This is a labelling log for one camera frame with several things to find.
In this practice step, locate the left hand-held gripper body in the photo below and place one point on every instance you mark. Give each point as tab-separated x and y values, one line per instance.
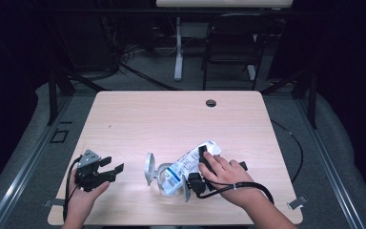
89	173

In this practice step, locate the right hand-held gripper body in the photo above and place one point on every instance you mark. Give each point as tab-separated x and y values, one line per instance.
197	184

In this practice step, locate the white and blue packet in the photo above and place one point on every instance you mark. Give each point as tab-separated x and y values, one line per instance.
184	165

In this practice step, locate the clear container with grey lid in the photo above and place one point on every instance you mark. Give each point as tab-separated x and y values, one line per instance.
149	168

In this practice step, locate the person's left hand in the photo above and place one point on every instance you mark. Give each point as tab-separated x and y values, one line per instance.
82	198

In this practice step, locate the person's right hand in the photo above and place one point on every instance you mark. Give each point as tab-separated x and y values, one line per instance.
228	178

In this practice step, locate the grey tape strip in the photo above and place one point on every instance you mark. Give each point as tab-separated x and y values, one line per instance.
297	202
54	202

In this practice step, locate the black metal stand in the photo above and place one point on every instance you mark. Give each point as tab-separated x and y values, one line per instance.
52	98
312	101

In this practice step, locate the white desk with white legs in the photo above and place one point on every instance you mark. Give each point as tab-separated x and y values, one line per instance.
178	63

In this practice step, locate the black folding chair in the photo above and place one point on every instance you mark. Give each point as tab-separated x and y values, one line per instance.
235	38

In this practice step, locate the aluminium floor rail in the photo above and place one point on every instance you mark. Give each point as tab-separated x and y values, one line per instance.
17	181
336	178

